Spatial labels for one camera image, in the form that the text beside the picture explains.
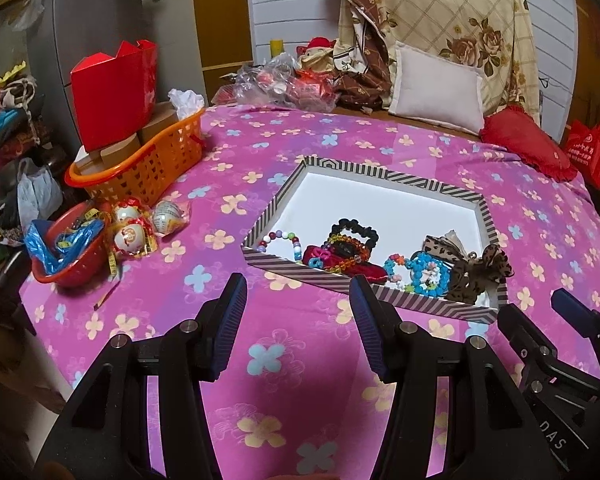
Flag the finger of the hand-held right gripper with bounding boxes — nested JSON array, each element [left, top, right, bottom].
[[497, 304, 600, 398], [551, 288, 600, 391]]

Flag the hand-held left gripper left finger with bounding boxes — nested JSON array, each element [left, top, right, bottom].
[[37, 272, 248, 480]]

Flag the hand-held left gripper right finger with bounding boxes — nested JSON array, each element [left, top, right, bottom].
[[349, 275, 556, 480]]

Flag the dark amber bead bracelet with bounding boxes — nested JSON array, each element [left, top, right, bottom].
[[327, 234, 372, 273]]

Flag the blue bead bracelet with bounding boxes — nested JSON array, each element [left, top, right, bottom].
[[409, 251, 452, 297]]

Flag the pastel bead bracelet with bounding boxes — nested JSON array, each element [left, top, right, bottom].
[[261, 231, 303, 263]]

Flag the black scrunchie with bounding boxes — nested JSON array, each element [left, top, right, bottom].
[[330, 219, 379, 252]]

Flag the striped white box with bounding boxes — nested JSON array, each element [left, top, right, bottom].
[[241, 156, 510, 322]]

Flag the red hair bow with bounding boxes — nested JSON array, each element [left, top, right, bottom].
[[302, 245, 388, 281]]

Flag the pink floral blanket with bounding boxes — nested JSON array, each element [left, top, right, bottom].
[[27, 105, 600, 480]]

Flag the leopard print hair bow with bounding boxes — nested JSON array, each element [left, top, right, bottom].
[[422, 231, 513, 306]]

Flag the grey printed wrapped ornament ball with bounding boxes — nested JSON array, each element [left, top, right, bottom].
[[152, 200, 187, 236]]

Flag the wrapped white balls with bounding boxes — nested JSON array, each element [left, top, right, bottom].
[[112, 222, 150, 259]]

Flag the yellow measuring tape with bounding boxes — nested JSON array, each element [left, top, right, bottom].
[[94, 210, 121, 311]]

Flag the white red wrapped ornament ball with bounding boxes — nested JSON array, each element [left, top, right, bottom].
[[112, 200, 145, 226]]

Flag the red shopping bag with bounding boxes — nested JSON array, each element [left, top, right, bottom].
[[562, 119, 600, 188]]

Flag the red plastic bowl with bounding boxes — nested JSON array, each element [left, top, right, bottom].
[[32, 204, 107, 288]]

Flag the orange plastic basket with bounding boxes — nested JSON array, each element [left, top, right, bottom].
[[64, 107, 206, 206]]

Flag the red heart pillow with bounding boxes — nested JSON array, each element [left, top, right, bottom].
[[480, 105, 578, 183]]

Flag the blue plastic bag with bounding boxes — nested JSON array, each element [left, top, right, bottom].
[[24, 219, 103, 277]]

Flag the brown cardboard box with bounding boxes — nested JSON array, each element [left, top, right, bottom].
[[97, 135, 143, 168], [140, 102, 181, 143]]

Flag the crumpled white tissue paper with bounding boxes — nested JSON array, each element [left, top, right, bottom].
[[169, 89, 206, 116]]

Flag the white plastic bag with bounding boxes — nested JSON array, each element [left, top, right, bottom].
[[17, 159, 63, 221]]

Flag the clear plastic bag pile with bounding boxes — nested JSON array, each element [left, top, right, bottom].
[[232, 55, 338, 111]]

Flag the white pillow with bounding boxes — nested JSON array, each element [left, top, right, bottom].
[[387, 42, 486, 133]]

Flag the red paper box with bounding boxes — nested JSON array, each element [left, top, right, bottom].
[[71, 40, 158, 151]]

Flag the red hat doll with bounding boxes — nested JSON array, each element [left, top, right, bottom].
[[296, 37, 338, 73]]

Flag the pile of clothes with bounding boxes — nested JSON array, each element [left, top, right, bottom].
[[0, 62, 46, 266]]

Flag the beige floral quilt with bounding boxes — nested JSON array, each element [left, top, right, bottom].
[[320, 0, 541, 126]]

